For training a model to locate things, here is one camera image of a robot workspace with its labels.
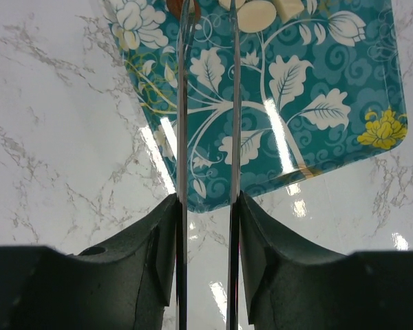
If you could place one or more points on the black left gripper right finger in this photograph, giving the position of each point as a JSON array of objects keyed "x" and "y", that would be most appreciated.
[{"x": 293, "y": 283}]

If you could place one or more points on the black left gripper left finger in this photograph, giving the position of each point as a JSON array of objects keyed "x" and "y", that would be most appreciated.
[{"x": 123, "y": 282}]

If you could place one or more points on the metal serving tongs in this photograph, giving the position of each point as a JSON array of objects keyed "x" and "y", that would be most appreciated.
[{"x": 186, "y": 35}]

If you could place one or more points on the brown chocolate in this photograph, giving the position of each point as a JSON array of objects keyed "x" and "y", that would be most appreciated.
[{"x": 175, "y": 8}]

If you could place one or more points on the white oval chocolate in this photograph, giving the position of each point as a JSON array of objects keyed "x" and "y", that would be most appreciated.
[{"x": 256, "y": 16}]

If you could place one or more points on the white square chocolate right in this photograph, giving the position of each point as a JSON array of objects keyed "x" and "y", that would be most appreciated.
[{"x": 288, "y": 9}]

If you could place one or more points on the teal floral tray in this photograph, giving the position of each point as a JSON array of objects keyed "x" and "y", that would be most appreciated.
[{"x": 319, "y": 91}]

